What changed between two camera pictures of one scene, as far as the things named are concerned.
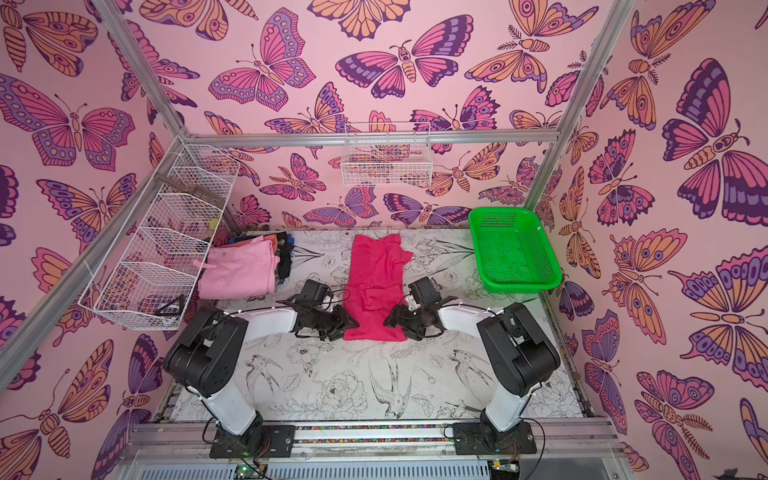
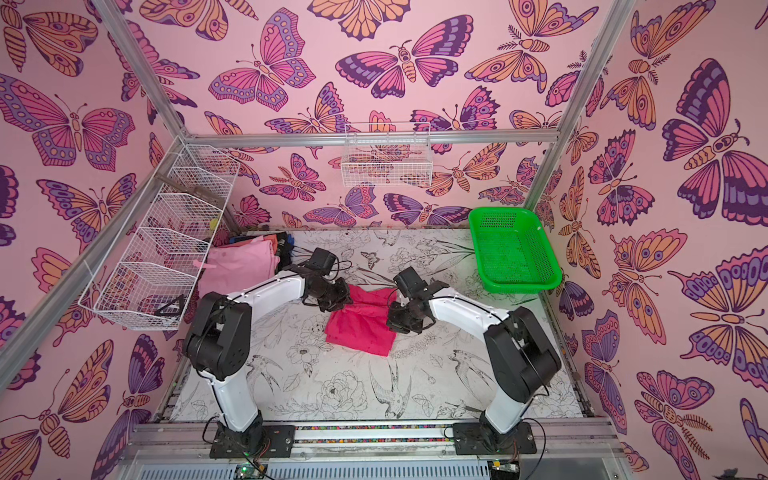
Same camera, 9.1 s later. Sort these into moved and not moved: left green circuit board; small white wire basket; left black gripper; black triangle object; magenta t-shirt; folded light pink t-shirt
Moved: magenta t-shirt; left black gripper
Not moved: left green circuit board; small white wire basket; folded light pink t-shirt; black triangle object
